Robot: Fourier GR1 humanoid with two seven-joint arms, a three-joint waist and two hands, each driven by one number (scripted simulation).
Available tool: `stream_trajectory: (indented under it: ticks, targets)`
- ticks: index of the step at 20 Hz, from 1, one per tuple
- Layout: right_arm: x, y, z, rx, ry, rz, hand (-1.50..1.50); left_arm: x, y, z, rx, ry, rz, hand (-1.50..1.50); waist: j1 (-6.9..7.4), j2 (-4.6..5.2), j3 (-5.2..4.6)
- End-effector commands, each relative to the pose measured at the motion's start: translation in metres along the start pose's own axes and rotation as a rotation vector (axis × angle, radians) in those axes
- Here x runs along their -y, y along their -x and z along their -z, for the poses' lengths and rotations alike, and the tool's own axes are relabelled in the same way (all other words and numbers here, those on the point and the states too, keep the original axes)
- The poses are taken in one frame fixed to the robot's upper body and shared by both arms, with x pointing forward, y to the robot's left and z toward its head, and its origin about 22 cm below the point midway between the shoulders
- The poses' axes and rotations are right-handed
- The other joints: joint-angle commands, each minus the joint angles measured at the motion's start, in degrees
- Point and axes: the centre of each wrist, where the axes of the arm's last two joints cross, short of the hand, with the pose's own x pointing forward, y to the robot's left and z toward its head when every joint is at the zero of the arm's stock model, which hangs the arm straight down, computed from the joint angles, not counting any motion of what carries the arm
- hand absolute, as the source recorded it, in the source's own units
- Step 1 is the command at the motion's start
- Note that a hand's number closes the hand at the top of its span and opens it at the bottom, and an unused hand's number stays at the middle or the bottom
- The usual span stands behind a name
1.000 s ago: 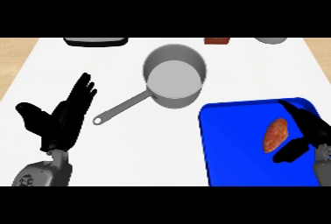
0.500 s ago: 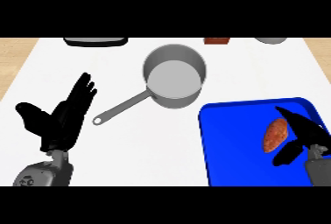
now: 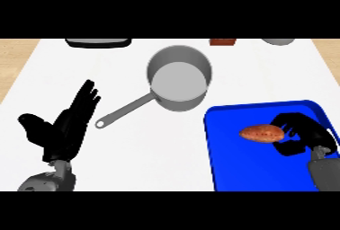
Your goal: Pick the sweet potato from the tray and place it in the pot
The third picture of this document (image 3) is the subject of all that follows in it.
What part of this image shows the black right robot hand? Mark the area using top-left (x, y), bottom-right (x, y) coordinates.
top-left (267, 112), bottom-right (335, 157)

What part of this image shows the brown box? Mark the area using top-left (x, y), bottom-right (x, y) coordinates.
top-left (208, 38), bottom-right (235, 47)

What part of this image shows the grey pot with long handle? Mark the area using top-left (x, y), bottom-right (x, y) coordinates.
top-left (94, 45), bottom-right (214, 130)

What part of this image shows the blue tray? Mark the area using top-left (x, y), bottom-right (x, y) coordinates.
top-left (202, 100), bottom-right (340, 192)

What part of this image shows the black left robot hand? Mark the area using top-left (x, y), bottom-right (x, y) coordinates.
top-left (18, 79), bottom-right (102, 164)

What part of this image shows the orange sweet potato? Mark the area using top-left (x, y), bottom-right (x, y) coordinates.
top-left (238, 124), bottom-right (285, 144)

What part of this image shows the grey round bowl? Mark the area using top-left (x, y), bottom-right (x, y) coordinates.
top-left (260, 38), bottom-right (295, 47)

